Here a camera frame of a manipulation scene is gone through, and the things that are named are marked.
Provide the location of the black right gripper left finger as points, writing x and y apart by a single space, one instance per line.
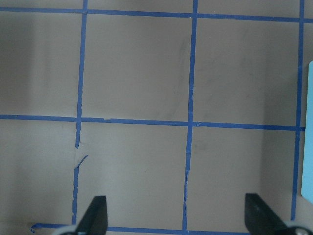
95 219

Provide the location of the light blue plastic bin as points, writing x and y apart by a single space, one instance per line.
307 174

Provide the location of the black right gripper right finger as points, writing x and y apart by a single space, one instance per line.
260 219

